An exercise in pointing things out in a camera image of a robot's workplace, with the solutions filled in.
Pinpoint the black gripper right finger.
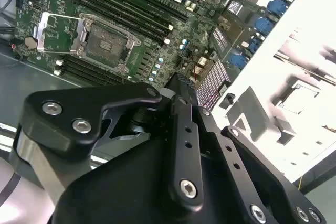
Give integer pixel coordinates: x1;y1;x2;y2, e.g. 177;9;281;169
181;76;328;224

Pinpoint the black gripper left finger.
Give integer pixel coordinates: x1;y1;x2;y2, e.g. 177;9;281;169
10;73;205;210

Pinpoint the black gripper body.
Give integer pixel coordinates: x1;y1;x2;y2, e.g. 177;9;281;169
51;136;250;224

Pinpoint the metal socket cover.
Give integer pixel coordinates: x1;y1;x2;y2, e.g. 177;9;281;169
36;11;87;53

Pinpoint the silver CPU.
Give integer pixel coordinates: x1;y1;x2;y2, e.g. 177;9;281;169
278;82;321;116

